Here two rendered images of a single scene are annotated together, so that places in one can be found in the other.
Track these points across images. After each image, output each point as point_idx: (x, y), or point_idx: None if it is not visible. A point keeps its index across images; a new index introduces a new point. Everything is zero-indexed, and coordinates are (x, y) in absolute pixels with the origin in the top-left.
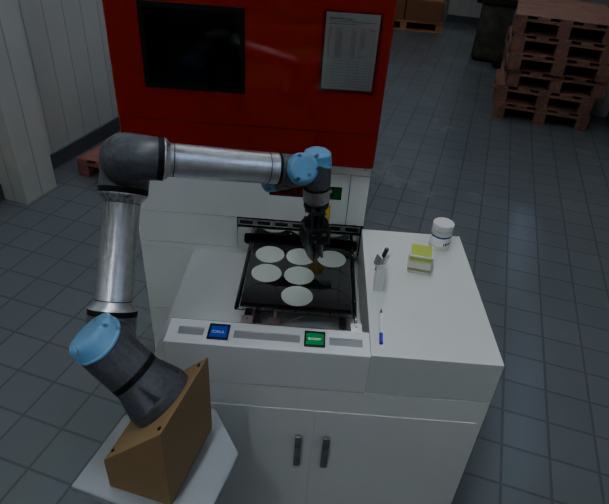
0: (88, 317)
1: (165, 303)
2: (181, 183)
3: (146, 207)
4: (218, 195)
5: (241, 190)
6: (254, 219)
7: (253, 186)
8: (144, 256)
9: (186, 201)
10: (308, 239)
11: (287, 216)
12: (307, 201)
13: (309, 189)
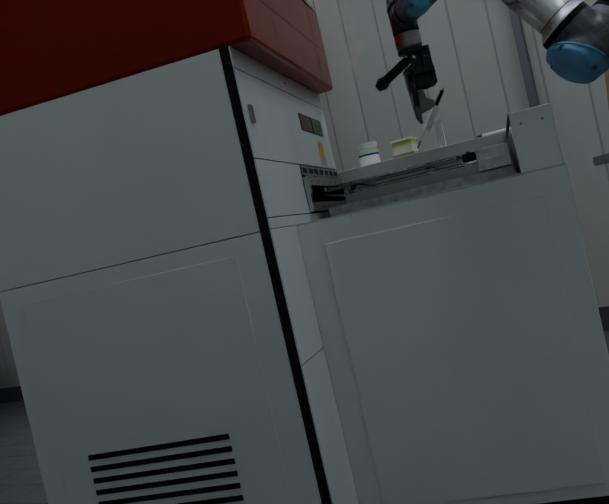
0: (586, 9)
1: (307, 349)
2: (266, 112)
3: (259, 153)
4: (285, 131)
5: (291, 124)
6: (306, 166)
7: (294, 118)
8: (277, 251)
9: (275, 141)
10: (432, 77)
11: (314, 160)
12: (418, 39)
13: (416, 25)
